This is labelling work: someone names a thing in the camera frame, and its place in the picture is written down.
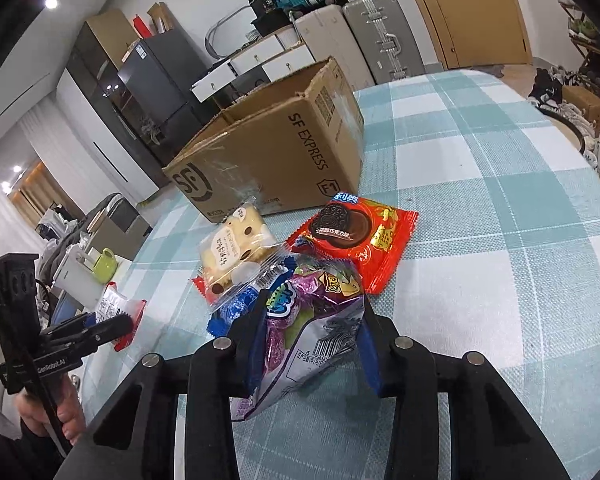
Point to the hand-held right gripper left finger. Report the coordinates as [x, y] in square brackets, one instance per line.
[245, 355]

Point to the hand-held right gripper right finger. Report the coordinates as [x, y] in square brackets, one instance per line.
[372, 365]

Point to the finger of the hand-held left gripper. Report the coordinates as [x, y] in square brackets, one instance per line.
[72, 327]
[110, 330]

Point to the white red snack packet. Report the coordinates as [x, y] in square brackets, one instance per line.
[112, 305]

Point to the purple candy packet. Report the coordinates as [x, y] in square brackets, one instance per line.
[305, 340]

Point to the beige bread packet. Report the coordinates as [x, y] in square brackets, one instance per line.
[235, 250]

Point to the red cookie packet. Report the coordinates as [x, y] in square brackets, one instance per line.
[350, 235]

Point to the brown cardboard box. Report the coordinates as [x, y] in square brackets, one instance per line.
[280, 160]

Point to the person's left forearm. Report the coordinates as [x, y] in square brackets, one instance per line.
[10, 452]

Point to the person's left hand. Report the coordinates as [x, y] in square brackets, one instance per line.
[55, 410]

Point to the green cup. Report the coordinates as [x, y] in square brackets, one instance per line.
[104, 265]

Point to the dark blanket heap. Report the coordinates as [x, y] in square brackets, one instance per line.
[65, 230]

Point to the beige curtain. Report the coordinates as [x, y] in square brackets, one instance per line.
[30, 195]

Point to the white curtain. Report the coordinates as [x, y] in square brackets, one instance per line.
[50, 160]

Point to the white wardrobe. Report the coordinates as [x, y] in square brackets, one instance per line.
[95, 140]

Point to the dark glass cabinet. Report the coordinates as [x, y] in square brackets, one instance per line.
[100, 80]

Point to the black refrigerator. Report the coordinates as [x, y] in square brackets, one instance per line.
[160, 85]

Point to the white dresser with drawers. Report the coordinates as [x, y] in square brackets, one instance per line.
[260, 60]

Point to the red carton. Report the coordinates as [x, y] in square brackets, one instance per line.
[141, 27]

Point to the round black-rimmed stool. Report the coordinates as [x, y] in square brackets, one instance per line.
[577, 130]

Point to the flat cardboard pieces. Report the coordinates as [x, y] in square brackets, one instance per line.
[160, 17]

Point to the grey door mat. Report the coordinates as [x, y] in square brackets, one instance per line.
[487, 70]

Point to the oval mirror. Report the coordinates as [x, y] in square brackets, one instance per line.
[225, 30]

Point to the beige suitcase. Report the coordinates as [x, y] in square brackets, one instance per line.
[335, 45]

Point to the silver suitcase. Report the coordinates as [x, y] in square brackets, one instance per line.
[385, 35]

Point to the black case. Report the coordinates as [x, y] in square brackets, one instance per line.
[272, 22]

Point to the small cardboard box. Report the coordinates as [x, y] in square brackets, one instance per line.
[585, 105]

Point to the black labelled bag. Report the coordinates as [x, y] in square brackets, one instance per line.
[262, 2]

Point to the wooden door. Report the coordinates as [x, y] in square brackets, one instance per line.
[475, 15]

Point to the wooden shoe rack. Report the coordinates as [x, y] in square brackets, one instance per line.
[587, 52]

